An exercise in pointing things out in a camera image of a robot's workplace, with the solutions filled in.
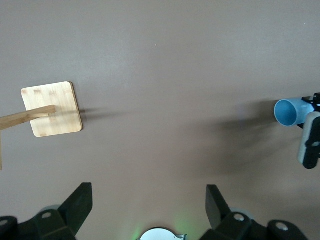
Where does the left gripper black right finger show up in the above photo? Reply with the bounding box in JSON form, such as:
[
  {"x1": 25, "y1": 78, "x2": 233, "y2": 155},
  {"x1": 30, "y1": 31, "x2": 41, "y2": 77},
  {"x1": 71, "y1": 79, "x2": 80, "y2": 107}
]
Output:
[{"x1": 205, "y1": 184, "x2": 232, "y2": 231}]

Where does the light blue plastic cup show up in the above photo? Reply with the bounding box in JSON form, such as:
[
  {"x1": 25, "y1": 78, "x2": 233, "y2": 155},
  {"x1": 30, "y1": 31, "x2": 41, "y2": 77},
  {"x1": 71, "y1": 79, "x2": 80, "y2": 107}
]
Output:
[{"x1": 273, "y1": 96, "x2": 315, "y2": 128}]

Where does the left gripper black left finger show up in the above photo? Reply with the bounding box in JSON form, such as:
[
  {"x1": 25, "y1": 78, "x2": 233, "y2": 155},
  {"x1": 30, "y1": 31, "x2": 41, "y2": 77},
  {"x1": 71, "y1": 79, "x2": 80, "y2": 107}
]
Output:
[{"x1": 57, "y1": 182, "x2": 94, "y2": 237}]

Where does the wooden cup rack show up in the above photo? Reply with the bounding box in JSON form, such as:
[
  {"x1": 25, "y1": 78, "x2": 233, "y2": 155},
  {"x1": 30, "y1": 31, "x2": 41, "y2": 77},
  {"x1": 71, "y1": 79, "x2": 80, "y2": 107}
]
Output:
[{"x1": 0, "y1": 81, "x2": 84, "y2": 171}]

